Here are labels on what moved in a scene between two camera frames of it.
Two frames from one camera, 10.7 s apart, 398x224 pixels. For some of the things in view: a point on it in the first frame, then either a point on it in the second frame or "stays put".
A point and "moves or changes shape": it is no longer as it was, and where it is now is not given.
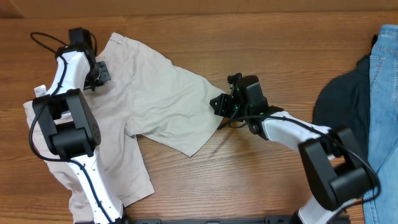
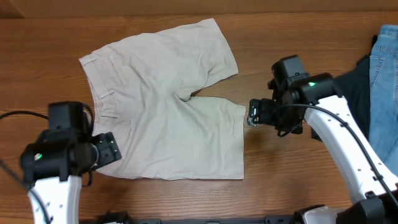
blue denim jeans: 383,126 stays put
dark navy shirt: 344,102 stays put
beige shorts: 147,96 moves or changes shape
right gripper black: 219,104 → 256,112
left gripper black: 105,76 → 108,149
